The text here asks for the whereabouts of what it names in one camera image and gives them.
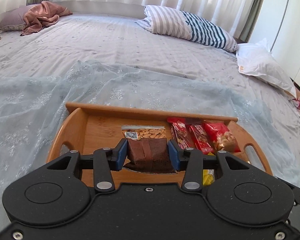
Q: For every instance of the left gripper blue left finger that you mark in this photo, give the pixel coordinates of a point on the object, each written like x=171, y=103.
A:
x=120, y=154

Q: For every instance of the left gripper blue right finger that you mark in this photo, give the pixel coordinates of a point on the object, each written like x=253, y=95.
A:
x=175, y=154

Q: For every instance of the brown almond snack packet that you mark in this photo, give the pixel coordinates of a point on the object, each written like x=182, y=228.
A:
x=147, y=149

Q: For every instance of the yellow snack bag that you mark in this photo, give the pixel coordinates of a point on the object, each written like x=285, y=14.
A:
x=208, y=177

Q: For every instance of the dark red candy bar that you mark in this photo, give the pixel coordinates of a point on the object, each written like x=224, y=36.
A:
x=180, y=133

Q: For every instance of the wooden serving tray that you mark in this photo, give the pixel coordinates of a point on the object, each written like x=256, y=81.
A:
x=90, y=127

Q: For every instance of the red peanut snack packet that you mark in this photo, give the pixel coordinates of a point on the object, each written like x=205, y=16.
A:
x=221, y=137

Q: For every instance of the light blue lace cloth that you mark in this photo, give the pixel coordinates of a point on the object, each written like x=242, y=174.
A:
x=32, y=110

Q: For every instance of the grey bedsheet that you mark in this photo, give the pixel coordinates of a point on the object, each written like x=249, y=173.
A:
x=113, y=39

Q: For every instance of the white pillow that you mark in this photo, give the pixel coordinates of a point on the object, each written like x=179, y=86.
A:
x=256, y=60

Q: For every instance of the red small item bedside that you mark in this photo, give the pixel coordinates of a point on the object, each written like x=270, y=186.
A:
x=296, y=103

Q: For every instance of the striped pillow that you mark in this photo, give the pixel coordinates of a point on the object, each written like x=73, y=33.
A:
x=187, y=26

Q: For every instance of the pink crumpled cloth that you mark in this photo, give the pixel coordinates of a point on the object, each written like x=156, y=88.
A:
x=43, y=15

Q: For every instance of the mauve pillow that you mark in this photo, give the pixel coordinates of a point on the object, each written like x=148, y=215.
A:
x=13, y=20

